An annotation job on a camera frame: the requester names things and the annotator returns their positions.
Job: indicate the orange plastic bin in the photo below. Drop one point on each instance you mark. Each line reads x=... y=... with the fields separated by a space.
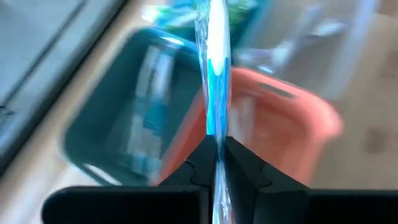
x=280 y=124

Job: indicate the black aluminium table frame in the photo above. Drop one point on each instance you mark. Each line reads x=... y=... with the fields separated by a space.
x=18 y=130

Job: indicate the clear plastic bin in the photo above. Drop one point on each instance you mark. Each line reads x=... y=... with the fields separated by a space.
x=342 y=62

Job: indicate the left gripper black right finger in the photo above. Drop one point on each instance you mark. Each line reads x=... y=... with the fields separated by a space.
x=295 y=207

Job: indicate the dark grey plastic bin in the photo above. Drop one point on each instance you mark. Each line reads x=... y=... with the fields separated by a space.
x=93 y=130

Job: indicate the teal plastic bin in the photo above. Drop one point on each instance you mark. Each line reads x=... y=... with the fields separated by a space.
x=183 y=29

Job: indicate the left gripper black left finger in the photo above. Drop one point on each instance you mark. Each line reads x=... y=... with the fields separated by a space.
x=124 y=205

